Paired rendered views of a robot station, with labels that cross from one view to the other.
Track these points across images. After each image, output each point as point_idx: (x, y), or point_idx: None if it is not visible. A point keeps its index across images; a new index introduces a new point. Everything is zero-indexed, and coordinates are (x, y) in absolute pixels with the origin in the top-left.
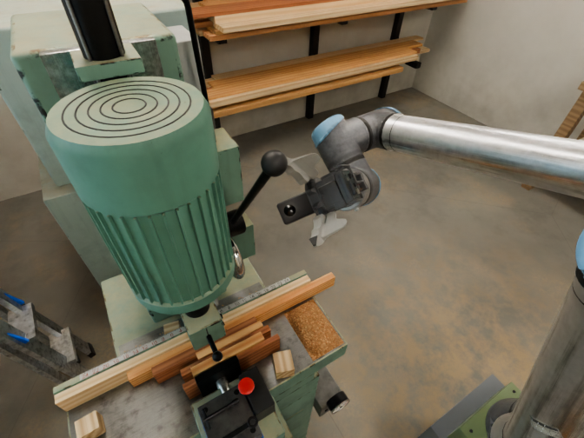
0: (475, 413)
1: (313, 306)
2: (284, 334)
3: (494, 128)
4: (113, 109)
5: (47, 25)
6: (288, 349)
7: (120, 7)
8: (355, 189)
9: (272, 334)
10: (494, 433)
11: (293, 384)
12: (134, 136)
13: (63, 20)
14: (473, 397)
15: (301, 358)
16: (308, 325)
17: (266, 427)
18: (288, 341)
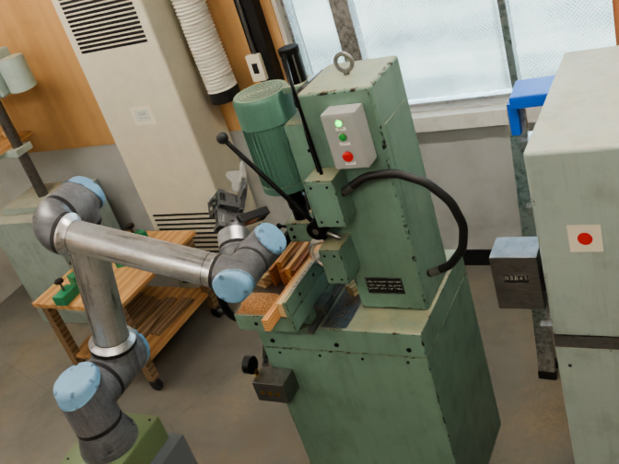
0: (145, 434)
1: (265, 303)
2: (277, 291)
3: (130, 238)
4: (262, 88)
5: (357, 65)
6: (268, 289)
7: (365, 80)
8: (210, 202)
9: (285, 286)
10: (134, 336)
11: None
12: (241, 92)
13: (361, 68)
14: None
15: (257, 292)
16: (261, 293)
17: None
18: (271, 291)
